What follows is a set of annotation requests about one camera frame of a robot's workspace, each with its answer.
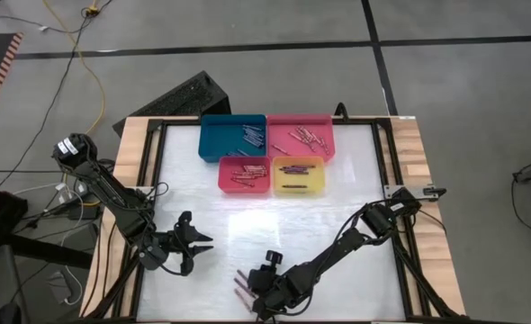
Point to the black computer mouse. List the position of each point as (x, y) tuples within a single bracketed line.
[(8, 313)]

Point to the small pink plastic bin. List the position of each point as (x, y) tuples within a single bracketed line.
[(229, 186)]

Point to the large pink plastic bin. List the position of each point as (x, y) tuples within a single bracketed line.
[(292, 155)]

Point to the black clamp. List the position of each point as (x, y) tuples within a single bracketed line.
[(341, 110)]

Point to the brownish orange crayon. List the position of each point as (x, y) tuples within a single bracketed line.
[(294, 186)]

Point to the large teal plastic bin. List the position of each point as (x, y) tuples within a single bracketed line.
[(220, 139)]

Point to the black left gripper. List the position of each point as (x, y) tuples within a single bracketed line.
[(185, 238)]

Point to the pink crayon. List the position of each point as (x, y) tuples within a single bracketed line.
[(303, 133), (311, 138), (324, 146)]

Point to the wooden table border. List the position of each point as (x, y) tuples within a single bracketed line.
[(132, 144)]

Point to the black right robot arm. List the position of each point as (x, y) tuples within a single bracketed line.
[(337, 252)]

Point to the small yellow plastic bin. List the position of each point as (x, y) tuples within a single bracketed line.
[(297, 179)]

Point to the black keyboard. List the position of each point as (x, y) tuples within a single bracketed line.
[(175, 101)]

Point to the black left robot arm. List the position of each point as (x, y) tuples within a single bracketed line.
[(112, 193)]

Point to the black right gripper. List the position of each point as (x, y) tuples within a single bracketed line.
[(278, 288)]

